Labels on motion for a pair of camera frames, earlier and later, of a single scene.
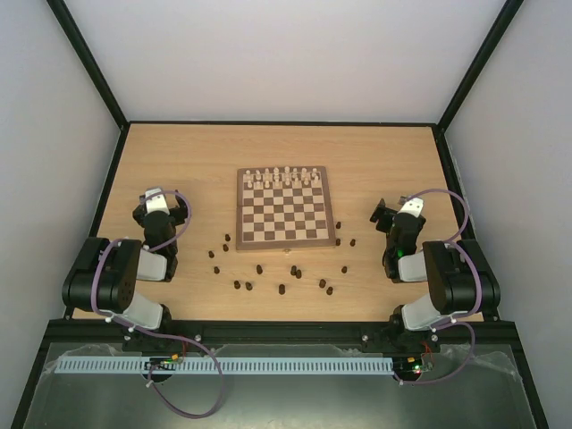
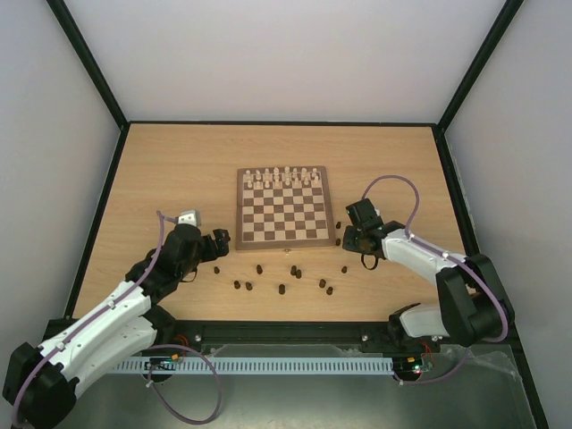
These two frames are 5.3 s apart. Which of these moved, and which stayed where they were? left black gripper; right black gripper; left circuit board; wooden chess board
Moved: left black gripper; right black gripper
Stayed: left circuit board; wooden chess board
